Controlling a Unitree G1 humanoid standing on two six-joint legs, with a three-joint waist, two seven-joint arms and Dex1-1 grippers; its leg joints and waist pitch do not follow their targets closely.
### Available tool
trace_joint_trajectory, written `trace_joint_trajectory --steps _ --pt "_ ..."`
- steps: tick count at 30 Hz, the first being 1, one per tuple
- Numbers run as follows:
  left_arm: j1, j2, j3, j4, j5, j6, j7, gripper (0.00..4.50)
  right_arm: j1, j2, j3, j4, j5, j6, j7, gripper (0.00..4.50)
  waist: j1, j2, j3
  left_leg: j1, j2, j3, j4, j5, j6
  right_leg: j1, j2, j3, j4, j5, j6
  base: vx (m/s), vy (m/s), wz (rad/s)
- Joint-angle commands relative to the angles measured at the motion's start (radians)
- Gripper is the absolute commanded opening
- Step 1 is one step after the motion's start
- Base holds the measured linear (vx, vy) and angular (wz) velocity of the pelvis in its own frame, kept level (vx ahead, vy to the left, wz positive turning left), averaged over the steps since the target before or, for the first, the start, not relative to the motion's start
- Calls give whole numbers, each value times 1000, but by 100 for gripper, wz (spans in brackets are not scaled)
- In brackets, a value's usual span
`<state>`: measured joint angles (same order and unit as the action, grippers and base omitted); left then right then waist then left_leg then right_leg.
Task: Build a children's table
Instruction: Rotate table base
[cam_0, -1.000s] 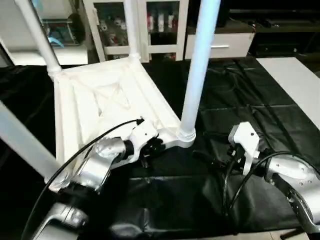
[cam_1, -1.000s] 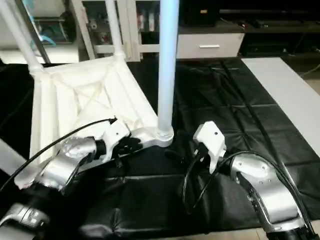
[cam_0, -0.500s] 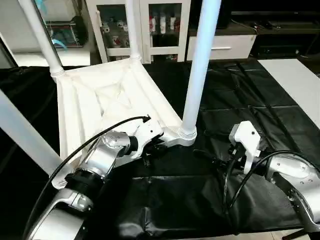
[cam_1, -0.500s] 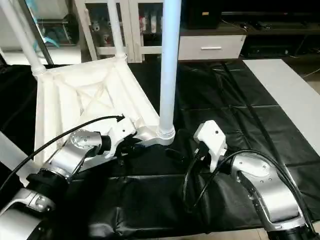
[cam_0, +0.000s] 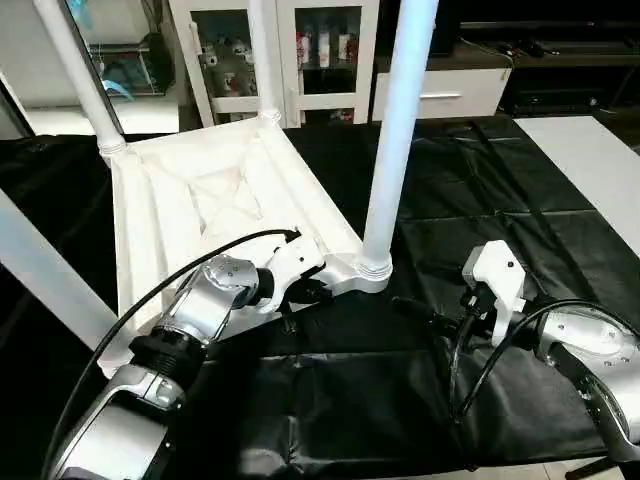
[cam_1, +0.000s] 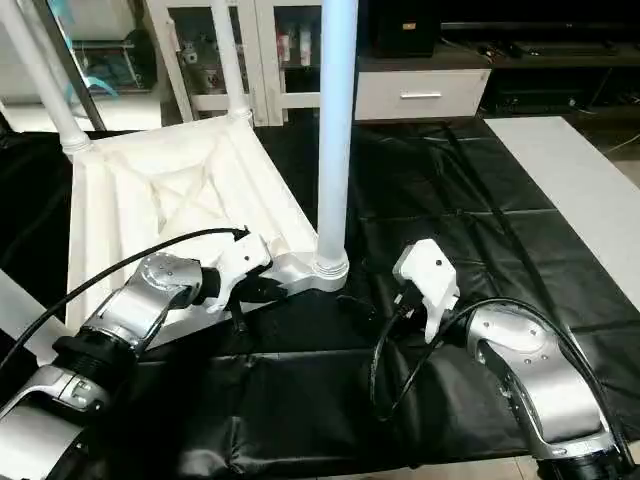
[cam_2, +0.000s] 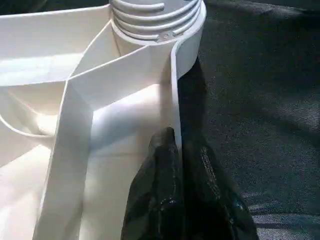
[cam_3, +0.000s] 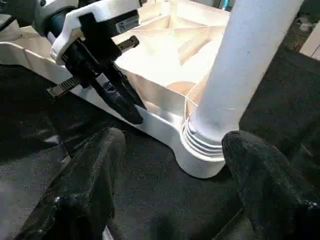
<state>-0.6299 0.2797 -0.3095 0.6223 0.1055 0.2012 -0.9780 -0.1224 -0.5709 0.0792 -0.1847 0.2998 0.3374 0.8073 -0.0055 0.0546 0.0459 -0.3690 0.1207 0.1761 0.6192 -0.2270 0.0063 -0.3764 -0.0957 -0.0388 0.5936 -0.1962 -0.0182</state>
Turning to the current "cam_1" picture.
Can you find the white plastic table top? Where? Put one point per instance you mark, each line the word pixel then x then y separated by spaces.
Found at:
pixel 170 190

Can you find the white plastic table leg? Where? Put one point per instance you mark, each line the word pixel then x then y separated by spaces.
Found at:
pixel 40 70
pixel 20 312
pixel 335 130
pixel 228 60

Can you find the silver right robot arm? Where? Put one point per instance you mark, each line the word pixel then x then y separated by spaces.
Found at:
pixel 535 375

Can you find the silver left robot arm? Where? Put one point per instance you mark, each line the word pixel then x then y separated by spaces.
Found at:
pixel 140 300

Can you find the black work mat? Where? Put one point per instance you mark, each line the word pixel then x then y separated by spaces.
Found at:
pixel 480 200

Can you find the white drawer unit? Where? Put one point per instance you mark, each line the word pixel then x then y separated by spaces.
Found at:
pixel 420 95

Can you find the white glass door cabinet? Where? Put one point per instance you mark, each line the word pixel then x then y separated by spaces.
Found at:
pixel 200 55

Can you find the white drawer cabinet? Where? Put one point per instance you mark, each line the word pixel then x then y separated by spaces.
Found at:
pixel 560 40

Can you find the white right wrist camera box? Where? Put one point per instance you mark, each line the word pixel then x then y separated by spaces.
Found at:
pixel 430 275

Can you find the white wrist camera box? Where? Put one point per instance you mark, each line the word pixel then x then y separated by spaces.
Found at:
pixel 240 258
pixel 430 275

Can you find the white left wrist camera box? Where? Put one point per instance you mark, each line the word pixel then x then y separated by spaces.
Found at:
pixel 240 258

